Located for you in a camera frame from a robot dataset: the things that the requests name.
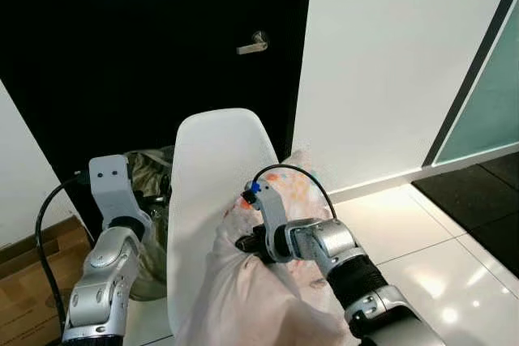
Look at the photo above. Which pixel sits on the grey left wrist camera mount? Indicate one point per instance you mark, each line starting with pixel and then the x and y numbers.
pixel 113 192

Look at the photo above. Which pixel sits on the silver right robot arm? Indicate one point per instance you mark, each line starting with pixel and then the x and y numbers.
pixel 365 281

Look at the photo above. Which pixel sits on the olive green plastic bag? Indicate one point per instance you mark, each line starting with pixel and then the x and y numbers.
pixel 156 176

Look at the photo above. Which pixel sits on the pink patterned pillow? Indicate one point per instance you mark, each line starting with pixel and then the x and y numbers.
pixel 243 297

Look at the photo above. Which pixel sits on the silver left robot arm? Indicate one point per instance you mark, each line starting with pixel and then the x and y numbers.
pixel 97 281

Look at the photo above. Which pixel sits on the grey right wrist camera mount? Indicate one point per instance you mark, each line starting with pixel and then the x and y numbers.
pixel 272 212

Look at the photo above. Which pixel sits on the white plastic chair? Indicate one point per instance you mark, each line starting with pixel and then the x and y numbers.
pixel 219 160

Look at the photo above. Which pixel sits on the black floor mat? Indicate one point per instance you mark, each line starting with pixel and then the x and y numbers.
pixel 478 200

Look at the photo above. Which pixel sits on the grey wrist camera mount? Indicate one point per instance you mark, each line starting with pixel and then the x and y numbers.
pixel 272 212
pixel 113 192

